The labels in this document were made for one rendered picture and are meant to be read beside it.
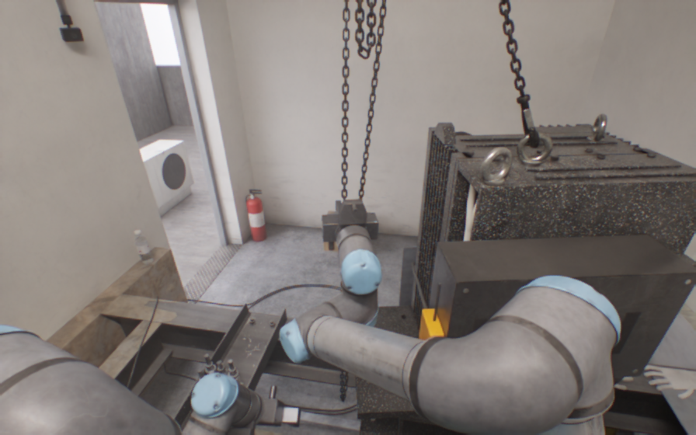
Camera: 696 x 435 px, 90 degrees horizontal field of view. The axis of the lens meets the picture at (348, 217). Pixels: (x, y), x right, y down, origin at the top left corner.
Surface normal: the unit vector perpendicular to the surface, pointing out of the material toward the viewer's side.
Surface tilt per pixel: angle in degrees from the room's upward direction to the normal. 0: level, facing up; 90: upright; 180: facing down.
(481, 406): 65
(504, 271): 0
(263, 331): 0
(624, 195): 90
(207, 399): 25
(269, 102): 90
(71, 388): 32
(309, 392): 0
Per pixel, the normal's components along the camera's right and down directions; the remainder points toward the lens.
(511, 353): -0.32, -0.72
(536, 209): 0.04, 0.49
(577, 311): 0.23, -0.66
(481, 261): -0.01, -0.87
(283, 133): -0.19, 0.48
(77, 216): 0.98, 0.08
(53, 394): 0.43, -0.79
